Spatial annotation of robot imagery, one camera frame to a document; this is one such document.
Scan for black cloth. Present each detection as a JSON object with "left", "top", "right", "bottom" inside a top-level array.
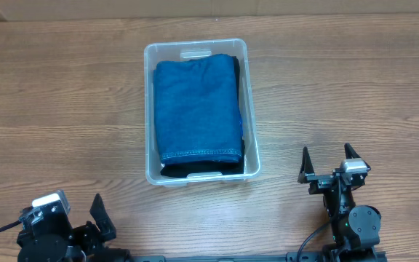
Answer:
[
  {"left": 160, "top": 140, "right": 245, "bottom": 178},
  {"left": 187, "top": 54, "right": 242, "bottom": 106}
]

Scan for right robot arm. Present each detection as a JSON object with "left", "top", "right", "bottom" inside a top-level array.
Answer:
[{"left": 294, "top": 143, "right": 387, "bottom": 261}]

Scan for clear plastic storage bin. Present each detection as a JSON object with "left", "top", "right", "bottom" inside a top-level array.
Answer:
[{"left": 144, "top": 38, "right": 261, "bottom": 187}]

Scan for blue sequin glitter garment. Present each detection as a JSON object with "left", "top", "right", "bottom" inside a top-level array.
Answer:
[{"left": 239, "top": 118, "right": 244, "bottom": 138}]

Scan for blue denim jeans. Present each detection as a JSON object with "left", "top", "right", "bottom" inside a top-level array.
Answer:
[{"left": 153, "top": 60, "right": 242, "bottom": 164}]

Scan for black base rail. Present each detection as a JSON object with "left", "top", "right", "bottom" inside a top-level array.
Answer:
[{"left": 121, "top": 250, "right": 388, "bottom": 262}]

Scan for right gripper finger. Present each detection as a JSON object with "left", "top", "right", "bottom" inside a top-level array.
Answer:
[
  {"left": 299, "top": 146, "right": 315, "bottom": 175},
  {"left": 344, "top": 143, "right": 360, "bottom": 159}
]

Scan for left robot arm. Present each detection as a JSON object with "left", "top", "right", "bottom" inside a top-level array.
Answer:
[{"left": 17, "top": 191, "right": 132, "bottom": 262}]

